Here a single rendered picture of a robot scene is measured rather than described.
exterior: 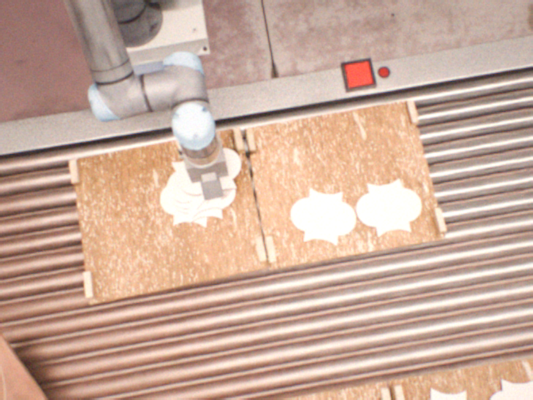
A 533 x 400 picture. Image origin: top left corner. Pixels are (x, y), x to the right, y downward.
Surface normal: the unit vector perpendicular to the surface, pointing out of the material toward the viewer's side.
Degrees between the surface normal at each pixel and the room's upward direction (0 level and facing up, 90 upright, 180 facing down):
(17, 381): 0
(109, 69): 49
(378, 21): 0
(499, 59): 0
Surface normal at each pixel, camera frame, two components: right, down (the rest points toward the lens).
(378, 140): -0.02, -0.25
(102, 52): 0.18, 0.53
